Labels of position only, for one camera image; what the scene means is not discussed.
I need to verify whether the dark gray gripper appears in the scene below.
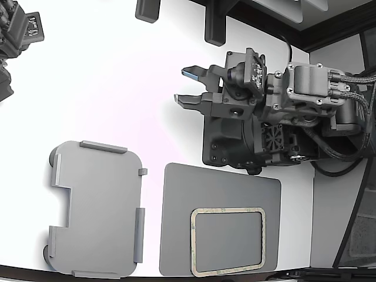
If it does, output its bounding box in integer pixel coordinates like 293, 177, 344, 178
173, 64, 261, 120

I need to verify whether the tan rectangular frame gasket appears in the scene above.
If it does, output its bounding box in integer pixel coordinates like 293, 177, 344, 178
190, 206, 267, 277

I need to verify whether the gray six-joint robot arm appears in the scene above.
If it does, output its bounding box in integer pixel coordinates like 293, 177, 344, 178
254, 61, 376, 165

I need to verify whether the gray tabbed holder plate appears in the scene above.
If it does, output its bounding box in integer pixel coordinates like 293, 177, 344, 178
43, 140, 149, 280

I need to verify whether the gray rounded mat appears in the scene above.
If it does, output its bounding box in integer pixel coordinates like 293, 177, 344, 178
159, 162, 283, 277

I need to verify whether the gray wrist camera module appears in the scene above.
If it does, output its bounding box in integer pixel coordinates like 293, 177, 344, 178
225, 48, 267, 97

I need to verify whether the thin black smooth cable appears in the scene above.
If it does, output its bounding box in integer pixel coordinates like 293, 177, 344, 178
278, 33, 294, 64

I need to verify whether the black braided cable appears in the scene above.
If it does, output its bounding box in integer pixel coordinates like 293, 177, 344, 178
302, 86, 376, 163
331, 72, 376, 86

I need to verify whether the thick black smooth cable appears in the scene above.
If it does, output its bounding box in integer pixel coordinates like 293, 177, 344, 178
310, 157, 367, 178

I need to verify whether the black camera device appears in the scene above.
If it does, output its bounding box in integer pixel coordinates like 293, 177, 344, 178
0, 0, 46, 102

